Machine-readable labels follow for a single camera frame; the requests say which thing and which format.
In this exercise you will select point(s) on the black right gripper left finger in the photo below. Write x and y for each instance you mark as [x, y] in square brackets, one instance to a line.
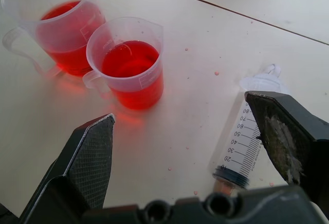
[87, 162]

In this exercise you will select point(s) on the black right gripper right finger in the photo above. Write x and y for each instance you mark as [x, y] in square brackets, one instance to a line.
[288, 131]

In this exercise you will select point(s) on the clear plastic syringe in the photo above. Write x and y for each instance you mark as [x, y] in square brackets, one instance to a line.
[237, 141]

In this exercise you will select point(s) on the small beaker with red liquid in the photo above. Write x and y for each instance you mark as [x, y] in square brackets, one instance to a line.
[133, 72]

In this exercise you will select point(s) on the large beaker with red liquid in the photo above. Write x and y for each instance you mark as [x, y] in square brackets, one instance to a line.
[68, 39]

